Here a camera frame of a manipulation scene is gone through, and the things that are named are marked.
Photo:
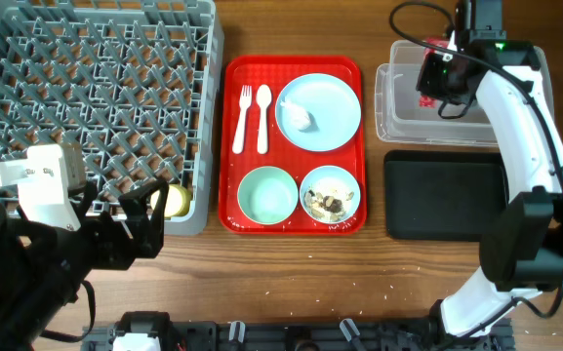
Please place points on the red plastic tray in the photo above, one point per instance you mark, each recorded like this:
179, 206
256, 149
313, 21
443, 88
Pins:
276, 72

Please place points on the white plastic fork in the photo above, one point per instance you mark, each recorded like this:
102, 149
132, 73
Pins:
245, 101

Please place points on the black waste tray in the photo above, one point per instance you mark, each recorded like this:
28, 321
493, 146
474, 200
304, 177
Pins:
442, 196

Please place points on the red ketchup packet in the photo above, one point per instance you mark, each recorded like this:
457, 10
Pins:
425, 101

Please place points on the food scraps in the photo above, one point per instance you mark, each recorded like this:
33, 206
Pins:
327, 207

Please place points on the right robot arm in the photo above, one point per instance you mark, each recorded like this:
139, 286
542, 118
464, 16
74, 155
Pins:
522, 256

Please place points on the green bowl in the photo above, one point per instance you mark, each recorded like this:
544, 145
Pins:
267, 195

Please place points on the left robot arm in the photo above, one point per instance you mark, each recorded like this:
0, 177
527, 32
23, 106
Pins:
43, 267

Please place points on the white napkin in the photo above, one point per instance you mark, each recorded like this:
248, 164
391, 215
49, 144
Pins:
298, 116

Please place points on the grey dishwasher rack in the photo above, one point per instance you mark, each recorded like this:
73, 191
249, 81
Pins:
134, 83

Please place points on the clear plastic bin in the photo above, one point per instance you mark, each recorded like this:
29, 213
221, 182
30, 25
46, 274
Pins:
399, 117

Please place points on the large light blue plate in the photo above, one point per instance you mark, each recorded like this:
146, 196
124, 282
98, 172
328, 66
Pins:
334, 108

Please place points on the yellow plastic cup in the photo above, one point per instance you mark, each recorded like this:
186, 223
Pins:
178, 201

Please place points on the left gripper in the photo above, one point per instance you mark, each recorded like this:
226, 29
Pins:
119, 253

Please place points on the light blue bowl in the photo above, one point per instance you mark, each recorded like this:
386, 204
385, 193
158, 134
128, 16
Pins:
328, 179

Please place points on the white plastic spoon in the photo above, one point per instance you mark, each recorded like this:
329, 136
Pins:
263, 100

